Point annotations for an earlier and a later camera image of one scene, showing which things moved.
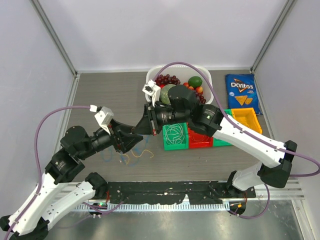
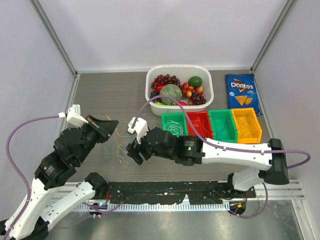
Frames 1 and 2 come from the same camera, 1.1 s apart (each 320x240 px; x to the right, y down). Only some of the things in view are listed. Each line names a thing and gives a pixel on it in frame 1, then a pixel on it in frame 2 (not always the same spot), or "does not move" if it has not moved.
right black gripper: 149,124 to 134,152
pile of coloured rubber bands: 174,133 does not move
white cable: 174,133 does not move
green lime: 195,81 does not move
